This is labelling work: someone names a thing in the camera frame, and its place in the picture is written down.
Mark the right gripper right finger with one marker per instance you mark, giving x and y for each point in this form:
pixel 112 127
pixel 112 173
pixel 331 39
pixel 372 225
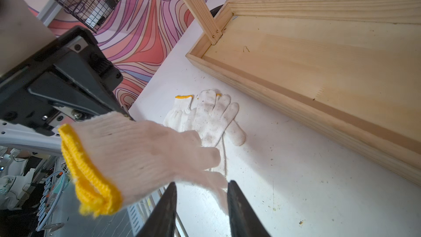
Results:
pixel 243 220

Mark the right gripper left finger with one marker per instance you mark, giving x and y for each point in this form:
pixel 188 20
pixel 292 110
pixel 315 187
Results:
pixel 161 223

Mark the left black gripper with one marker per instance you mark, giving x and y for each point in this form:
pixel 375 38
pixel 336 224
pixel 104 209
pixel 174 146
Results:
pixel 69 77

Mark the white glove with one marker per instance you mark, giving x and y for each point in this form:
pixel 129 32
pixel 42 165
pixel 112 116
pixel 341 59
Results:
pixel 115 162
pixel 181 116
pixel 215 121

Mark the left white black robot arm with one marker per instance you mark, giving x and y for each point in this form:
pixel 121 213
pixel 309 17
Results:
pixel 22 35

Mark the wooden hanging rack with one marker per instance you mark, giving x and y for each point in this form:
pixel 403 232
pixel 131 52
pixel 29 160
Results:
pixel 348 69

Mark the aluminium front rail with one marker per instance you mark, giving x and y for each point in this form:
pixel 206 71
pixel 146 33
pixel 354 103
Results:
pixel 66 220

